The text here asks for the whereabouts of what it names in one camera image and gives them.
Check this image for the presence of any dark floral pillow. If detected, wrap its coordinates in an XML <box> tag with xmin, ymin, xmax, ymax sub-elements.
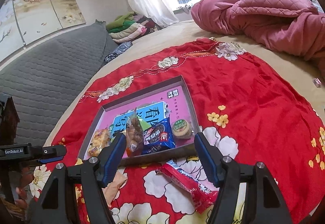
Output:
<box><xmin>104</xmin><ymin>41</ymin><xmax>133</xmax><ymax>63</ymax></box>

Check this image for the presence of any red floral blanket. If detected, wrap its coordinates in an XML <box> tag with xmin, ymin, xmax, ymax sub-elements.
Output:
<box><xmin>44</xmin><ymin>37</ymin><xmax>325</xmax><ymax>224</ymax></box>

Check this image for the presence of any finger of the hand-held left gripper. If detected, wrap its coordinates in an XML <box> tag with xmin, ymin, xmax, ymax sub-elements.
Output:
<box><xmin>38</xmin><ymin>145</ymin><xmax>67</xmax><ymax>163</ymax></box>

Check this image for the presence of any red snack packet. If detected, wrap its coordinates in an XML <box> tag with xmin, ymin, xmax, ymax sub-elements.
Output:
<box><xmin>155</xmin><ymin>160</ymin><xmax>219</xmax><ymax>214</ymax></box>

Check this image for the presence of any green snack packet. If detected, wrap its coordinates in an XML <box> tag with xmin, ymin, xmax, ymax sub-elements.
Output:
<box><xmin>132</xmin><ymin>107</ymin><xmax>153</xmax><ymax>133</ymax></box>

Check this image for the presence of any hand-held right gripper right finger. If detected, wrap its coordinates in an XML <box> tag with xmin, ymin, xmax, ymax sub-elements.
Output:
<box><xmin>194</xmin><ymin>132</ymin><xmax>291</xmax><ymax>224</ymax></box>

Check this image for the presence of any pink-lined cardboard box tray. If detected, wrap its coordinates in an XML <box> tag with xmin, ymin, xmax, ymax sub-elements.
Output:
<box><xmin>77</xmin><ymin>75</ymin><xmax>201</xmax><ymax>167</ymax></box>

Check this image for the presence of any brown bun packet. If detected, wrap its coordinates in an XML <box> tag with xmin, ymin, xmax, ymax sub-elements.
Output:
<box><xmin>126</xmin><ymin>116</ymin><xmax>145</xmax><ymax>157</ymax></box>

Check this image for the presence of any grey quilted mattress pad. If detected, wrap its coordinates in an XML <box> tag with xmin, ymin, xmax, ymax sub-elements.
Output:
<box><xmin>0</xmin><ymin>21</ymin><xmax>118</xmax><ymax>146</ymax></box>

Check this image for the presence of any blue cookie packet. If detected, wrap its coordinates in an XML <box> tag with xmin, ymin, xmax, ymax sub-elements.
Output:
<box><xmin>142</xmin><ymin>118</ymin><xmax>176</xmax><ymax>155</ymax></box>

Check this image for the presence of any dark wooden furniture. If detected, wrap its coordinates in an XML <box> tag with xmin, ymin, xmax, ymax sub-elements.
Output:
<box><xmin>0</xmin><ymin>96</ymin><xmax>20</xmax><ymax>146</ymax></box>

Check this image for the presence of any pink quilt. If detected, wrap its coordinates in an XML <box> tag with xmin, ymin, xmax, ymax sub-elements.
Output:
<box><xmin>190</xmin><ymin>0</ymin><xmax>325</xmax><ymax>75</ymax></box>

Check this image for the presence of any small round cake packet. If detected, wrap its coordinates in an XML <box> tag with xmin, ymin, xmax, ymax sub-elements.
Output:
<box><xmin>171</xmin><ymin>120</ymin><xmax>192</xmax><ymax>139</ymax></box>

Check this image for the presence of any rice cracker snack packet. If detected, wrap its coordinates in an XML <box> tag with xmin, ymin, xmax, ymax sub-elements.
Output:
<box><xmin>87</xmin><ymin>129</ymin><xmax>112</xmax><ymax>158</ymax></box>

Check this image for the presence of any orange snack packet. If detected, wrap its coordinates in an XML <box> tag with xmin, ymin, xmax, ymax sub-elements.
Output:
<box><xmin>103</xmin><ymin>172</ymin><xmax>128</xmax><ymax>208</ymax></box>

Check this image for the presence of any painted blossom wall panel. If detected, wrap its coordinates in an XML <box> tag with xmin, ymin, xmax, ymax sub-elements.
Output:
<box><xmin>0</xmin><ymin>0</ymin><xmax>87</xmax><ymax>62</ymax></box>

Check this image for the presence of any person's left hand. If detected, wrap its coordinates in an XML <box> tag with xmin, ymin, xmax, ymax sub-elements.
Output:
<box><xmin>14</xmin><ymin>166</ymin><xmax>35</xmax><ymax>210</ymax></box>

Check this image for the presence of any pile of folded clothes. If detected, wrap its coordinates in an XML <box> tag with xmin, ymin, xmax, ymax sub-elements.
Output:
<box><xmin>105</xmin><ymin>11</ymin><xmax>159</xmax><ymax>45</ymax></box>

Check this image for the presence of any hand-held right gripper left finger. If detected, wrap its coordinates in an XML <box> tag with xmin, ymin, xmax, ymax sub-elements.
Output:
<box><xmin>37</xmin><ymin>133</ymin><xmax>127</xmax><ymax>224</ymax></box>

